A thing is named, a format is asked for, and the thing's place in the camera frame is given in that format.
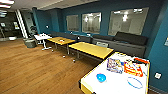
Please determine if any white wall plate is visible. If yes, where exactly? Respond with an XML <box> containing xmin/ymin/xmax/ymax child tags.
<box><xmin>163</xmin><ymin>36</ymin><xmax>168</xmax><ymax>48</ymax></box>

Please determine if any white wall outlet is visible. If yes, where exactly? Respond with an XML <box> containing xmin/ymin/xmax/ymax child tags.
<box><xmin>154</xmin><ymin>72</ymin><xmax>162</xmax><ymax>80</ymax></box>

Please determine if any small white table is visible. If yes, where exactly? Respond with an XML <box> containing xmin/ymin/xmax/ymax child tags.
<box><xmin>34</xmin><ymin>33</ymin><xmax>53</xmax><ymax>51</ymax></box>

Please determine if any solid blue bowl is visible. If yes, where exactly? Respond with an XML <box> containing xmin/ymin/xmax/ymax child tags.
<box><xmin>95</xmin><ymin>73</ymin><xmax>108</xmax><ymax>84</ymax></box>

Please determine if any dark grey sofa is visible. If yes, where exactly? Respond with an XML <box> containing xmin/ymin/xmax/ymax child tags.
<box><xmin>92</xmin><ymin>31</ymin><xmax>149</xmax><ymax>58</ymax></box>

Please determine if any large interior window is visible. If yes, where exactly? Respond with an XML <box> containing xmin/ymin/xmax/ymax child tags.
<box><xmin>108</xmin><ymin>7</ymin><xmax>150</xmax><ymax>37</ymax></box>

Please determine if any small yellow table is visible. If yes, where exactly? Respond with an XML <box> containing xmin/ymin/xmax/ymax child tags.
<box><xmin>46</xmin><ymin>36</ymin><xmax>77</xmax><ymax>54</ymax></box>

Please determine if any medium interior window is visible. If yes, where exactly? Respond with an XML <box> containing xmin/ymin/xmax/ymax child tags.
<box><xmin>81</xmin><ymin>12</ymin><xmax>103</xmax><ymax>34</ymax></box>

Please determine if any small interior window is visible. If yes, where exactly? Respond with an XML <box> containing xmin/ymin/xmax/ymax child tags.
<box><xmin>65</xmin><ymin>14</ymin><xmax>80</xmax><ymax>33</ymax></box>

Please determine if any white yellow-legged game table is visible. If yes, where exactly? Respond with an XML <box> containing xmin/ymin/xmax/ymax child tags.
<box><xmin>79</xmin><ymin>51</ymin><xmax>151</xmax><ymax>94</ymax></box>

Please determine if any long dark bench sofa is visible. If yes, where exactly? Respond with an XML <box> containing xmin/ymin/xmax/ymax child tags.
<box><xmin>49</xmin><ymin>31</ymin><xmax>93</xmax><ymax>44</ymax></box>

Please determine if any rectangular ceiling light panel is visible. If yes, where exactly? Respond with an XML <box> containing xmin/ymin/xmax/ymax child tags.
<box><xmin>0</xmin><ymin>0</ymin><xmax>16</xmax><ymax>5</ymax></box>
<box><xmin>0</xmin><ymin>4</ymin><xmax>13</xmax><ymax>9</ymax></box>

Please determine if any large yellow table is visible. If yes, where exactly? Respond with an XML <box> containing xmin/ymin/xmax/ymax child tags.
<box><xmin>68</xmin><ymin>41</ymin><xmax>115</xmax><ymax>63</ymax></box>

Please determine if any red black toy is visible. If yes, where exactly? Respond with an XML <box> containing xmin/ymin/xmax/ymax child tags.
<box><xmin>133</xmin><ymin>57</ymin><xmax>149</xmax><ymax>66</ymax></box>

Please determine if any purple board game box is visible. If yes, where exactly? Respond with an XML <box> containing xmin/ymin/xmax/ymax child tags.
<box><xmin>106</xmin><ymin>57</ymin><xmax>125</xmax><ymax>74</ymax></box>

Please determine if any grey round bin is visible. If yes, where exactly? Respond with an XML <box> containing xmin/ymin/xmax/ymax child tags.
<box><xmin>23</xmin><ymin>38</ymin><xmax>37</xmax><ymax>49</ymax></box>

